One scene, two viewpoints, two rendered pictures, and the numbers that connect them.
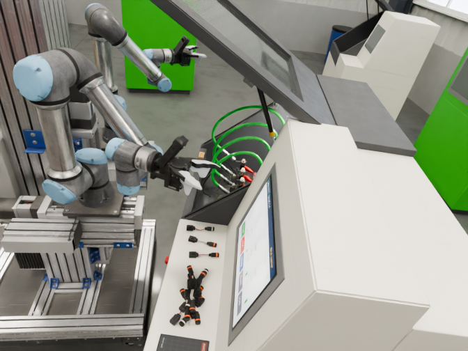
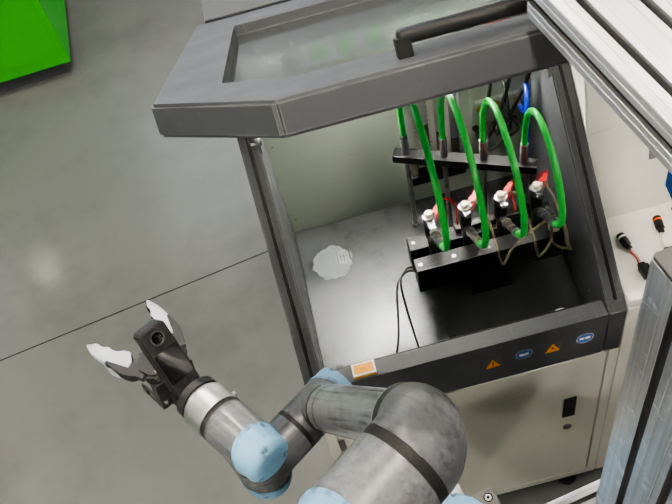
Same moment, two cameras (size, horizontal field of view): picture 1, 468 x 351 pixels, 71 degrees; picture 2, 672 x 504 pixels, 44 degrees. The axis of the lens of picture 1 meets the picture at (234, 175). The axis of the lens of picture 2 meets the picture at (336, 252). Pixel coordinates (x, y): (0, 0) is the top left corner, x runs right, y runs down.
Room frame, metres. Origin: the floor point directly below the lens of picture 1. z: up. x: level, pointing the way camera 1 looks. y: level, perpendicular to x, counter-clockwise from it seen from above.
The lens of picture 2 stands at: (1.56, 1.09, 2.51)
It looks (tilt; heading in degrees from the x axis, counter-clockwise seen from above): 52 degrees down; 273
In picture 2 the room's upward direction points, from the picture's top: 16 degrees counter-clockwise
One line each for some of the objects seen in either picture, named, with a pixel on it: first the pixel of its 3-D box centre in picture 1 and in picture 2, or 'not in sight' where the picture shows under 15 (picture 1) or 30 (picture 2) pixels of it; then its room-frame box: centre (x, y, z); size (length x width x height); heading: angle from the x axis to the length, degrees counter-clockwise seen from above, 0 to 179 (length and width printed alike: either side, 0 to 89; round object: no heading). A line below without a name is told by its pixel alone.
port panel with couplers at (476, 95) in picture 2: not in sight; (497, 73); (1.18, -0.31, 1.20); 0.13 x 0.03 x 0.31; 3
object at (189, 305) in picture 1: (191, 292); not in sight; (0.67, 0.08, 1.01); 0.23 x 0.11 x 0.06; 3
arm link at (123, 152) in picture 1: (125, 153); not in sight; (0.85, 0.35, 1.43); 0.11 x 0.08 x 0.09; 76
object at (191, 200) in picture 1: (195, 189); (465, 361); (1.40, 0.20, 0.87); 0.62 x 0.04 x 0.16; 3
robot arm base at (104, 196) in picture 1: (95, 187); not in sight; (1.04, 0.58, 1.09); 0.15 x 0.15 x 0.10
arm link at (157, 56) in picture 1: (152, 56); (246, 440); (1.79, 0.56, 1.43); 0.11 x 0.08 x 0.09; 128
